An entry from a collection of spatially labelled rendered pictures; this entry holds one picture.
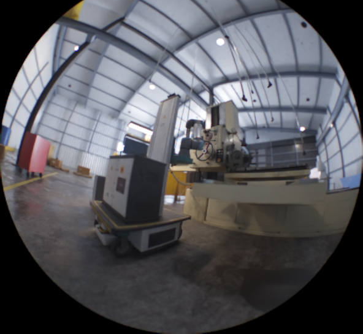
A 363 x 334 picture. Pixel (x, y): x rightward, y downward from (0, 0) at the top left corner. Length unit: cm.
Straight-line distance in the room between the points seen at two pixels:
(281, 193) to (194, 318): 80
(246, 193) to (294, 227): 139
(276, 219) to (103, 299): 197
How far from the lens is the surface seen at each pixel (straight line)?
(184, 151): 129
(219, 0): 750
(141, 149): 348
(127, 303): 80
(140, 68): 1044
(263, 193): 77
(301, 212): 201
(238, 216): 206
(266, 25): 793
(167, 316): 76
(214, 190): 87
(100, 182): 186
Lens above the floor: 68
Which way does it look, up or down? 15 degrees up
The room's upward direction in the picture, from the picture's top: 8 degrees clockwise
